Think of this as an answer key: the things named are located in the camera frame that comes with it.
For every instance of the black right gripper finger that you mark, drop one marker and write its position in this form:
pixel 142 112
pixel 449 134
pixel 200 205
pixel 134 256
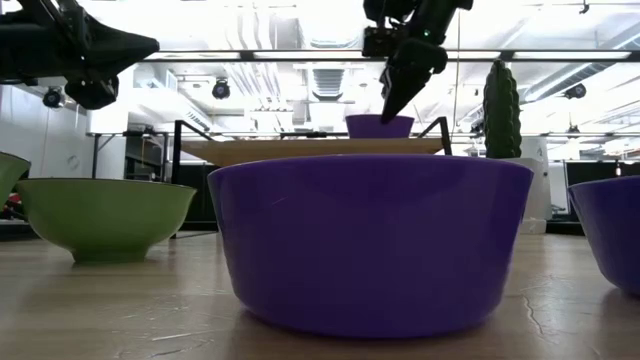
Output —
pixel 386 85
pixel 407 87

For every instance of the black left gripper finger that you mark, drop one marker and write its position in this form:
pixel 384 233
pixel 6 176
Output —
pixel 125 52

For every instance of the purple plastic bowl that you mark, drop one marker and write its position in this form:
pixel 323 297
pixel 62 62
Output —
pixel 370 240
pixel 615 230
pixel 365 127

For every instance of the green ceramic bowl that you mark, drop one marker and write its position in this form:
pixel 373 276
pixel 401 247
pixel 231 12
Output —
pixel 105 220
pixel 9 175

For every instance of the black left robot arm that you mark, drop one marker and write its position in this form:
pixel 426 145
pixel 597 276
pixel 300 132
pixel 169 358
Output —
pixel 25 50

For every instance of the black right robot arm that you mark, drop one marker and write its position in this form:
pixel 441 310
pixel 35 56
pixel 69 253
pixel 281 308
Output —
pixel 385 7

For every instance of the black ceiling spotlight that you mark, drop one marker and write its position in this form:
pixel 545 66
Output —
pixel 575 91
pixel 52 97
pixel 221 89

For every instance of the green cactus plant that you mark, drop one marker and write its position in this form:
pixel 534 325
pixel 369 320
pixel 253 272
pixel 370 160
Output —
pixel 501 110

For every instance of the wooden shelf with black legs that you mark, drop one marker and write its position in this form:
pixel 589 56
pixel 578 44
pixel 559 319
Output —
pixel 300 149

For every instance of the black overhead beam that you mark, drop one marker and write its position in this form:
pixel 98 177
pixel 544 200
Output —
pixel 246 55

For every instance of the white plant pot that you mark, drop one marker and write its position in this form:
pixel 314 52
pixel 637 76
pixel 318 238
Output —
pixel 537 190

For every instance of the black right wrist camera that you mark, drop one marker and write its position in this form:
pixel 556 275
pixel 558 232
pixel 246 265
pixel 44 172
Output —
pixel 380 42

